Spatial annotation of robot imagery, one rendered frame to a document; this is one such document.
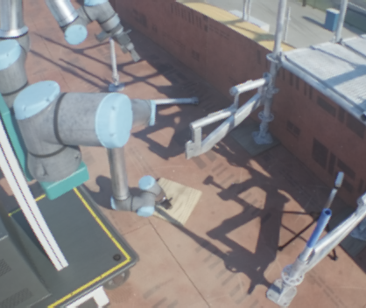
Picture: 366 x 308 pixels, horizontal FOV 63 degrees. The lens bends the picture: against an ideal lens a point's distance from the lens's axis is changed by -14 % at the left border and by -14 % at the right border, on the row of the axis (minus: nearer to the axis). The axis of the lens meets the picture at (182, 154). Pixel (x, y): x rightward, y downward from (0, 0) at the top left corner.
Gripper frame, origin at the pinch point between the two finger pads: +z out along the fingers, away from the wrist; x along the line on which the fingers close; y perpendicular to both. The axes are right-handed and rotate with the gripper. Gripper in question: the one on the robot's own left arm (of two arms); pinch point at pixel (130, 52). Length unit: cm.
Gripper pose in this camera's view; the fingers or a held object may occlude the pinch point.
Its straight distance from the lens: 161.3
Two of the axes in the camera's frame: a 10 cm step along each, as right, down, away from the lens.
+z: 4.0, 5.9, 7.0
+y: 7.7, -6.3, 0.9
